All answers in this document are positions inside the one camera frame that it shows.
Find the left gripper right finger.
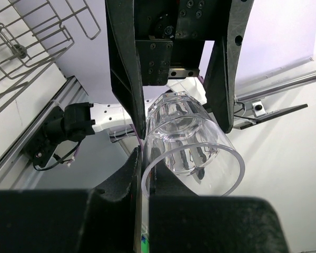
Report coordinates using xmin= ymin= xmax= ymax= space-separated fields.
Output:
xmin=149 ymin=162 xmax=289 ymax=252

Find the aluminium extrusion rail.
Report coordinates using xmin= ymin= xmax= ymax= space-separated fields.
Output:
xmin=0 ymin=77 xmax=87 ymax=190

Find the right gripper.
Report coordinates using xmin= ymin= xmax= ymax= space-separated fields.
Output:
xmin=105 ymin=0 xmax=253 ymax=138

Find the grey wire dish rack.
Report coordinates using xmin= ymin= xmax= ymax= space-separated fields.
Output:
xmin=0 ymin=1 xmax=101 ymax=113

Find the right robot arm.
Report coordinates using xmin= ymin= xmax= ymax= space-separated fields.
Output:
xmin=47 ymin=1 xmax=253 ymax=141

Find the clear plastic glass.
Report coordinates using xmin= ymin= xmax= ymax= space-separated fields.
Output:
xmin=141 ymin=92 xmax=245 ymax=198

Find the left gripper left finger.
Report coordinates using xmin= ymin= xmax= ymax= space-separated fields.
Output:
xmin=0 ymin=147 xmax=142 ymax=252

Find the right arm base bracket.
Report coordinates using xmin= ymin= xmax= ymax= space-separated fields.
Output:
xmin=23 ymin=106 xmax=66 ymax=168

